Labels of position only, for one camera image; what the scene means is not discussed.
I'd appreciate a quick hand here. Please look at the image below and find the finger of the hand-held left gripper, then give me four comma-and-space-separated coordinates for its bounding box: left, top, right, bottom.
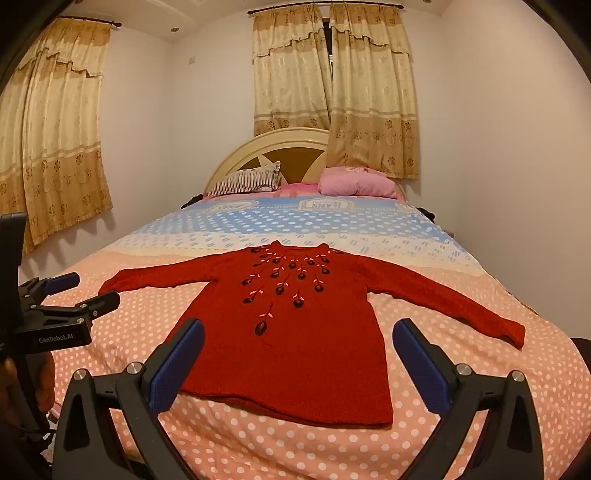
39, 292, 122, 329
18, 272, 82, 306

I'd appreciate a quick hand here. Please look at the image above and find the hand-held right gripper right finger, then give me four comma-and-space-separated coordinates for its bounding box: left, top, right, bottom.
392, 318, 546, 480

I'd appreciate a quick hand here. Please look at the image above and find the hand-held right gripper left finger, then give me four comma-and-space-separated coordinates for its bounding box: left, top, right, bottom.
48, 318, 206, 480

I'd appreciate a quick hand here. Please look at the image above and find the red knitted sweater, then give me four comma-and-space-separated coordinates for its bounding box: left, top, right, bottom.
98, 240, 527, 428

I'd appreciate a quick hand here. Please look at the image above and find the person's left hand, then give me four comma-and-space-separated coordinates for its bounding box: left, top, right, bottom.
0, 354, 57, 428

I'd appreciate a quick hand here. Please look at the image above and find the wide beige floral curtain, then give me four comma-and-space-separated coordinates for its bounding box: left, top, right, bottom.
0, 18, 114, 256

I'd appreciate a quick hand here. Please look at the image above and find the polka dot bedsheet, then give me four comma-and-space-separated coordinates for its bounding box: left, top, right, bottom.
18, 191, 588, 480

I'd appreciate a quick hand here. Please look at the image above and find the pink pillow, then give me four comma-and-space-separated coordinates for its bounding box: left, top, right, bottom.
318, 167, 400, 200

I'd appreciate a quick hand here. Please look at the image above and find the pink blanket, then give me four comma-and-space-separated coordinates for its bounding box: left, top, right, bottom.
203, 182, 320, 200

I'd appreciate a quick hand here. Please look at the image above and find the cream wooden headboard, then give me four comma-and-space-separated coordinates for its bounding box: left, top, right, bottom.
203, 127, 407, 199

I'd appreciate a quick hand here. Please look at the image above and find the long beige floral curtain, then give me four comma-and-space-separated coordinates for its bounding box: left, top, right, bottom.
327, 2, 421, 181

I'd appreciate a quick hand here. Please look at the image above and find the narrow beige floral curtain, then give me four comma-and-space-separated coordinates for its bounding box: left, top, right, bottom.
252, 4, 334, 137

